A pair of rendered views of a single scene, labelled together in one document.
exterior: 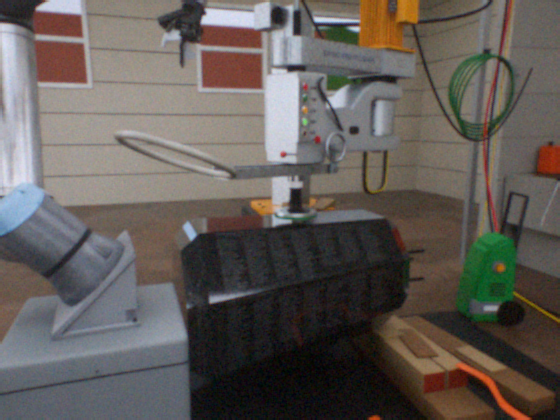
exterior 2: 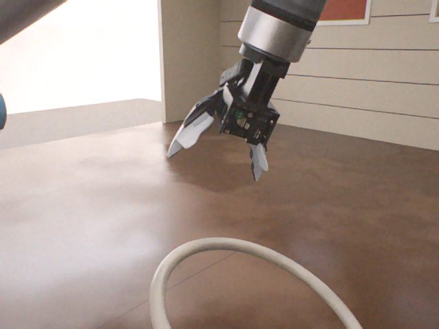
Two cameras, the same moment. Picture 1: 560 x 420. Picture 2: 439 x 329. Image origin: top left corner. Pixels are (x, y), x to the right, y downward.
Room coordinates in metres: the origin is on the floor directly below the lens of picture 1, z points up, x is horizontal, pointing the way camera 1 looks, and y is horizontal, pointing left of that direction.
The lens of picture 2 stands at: (1.40, -0.17, 1.76)
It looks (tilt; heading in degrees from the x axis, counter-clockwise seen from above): 18 degrees down; 62
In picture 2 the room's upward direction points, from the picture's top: straight up
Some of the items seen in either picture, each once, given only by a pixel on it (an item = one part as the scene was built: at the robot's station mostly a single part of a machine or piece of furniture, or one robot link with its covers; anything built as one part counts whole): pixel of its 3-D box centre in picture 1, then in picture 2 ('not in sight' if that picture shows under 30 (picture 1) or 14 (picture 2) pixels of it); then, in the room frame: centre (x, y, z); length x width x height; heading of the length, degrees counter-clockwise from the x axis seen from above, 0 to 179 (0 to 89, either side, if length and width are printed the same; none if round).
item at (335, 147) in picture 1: (330, 147); not in sight; (2.27, -0.25, 1.22); 0.15 x 0.10 x 0.15; 132
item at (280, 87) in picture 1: (307, 122); not in sight; (2.33, -0.14, 1.34); 0.36 x 0.22 x 0.45; 132
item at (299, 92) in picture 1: (302, 110); not in sight; (2.14, -0.10, 1.39); 0.08 x 0.03 x 0.28; 132
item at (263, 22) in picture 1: (269, 17); not in sight; (3.12, 0.07, 2.00); 0.20 x 0.18 x 0.15; 15
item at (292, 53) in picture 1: (344, 64); not in sight; (2.51, -0.34, 1.64); 0.96 x 0.25 x 0.17; 132
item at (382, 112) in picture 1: (377, 118); not in sight; (2.72, -0.56, 1.37); 0.19 x 0.19 x 0.20
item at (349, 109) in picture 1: (349, 125); not in sight; (2.53, -0.38, 1.33); 0.74 x 0.23 x 0.49; 132
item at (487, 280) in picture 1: (490, 255); not in sight; (3.08, -1.45, 0.43); 0.35 x 0.35 x 0.87; 0
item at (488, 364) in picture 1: (479, 359); not in sight; (2.28, -1.06, 0.10); 0.25 x 0.10 x 0.01; 22
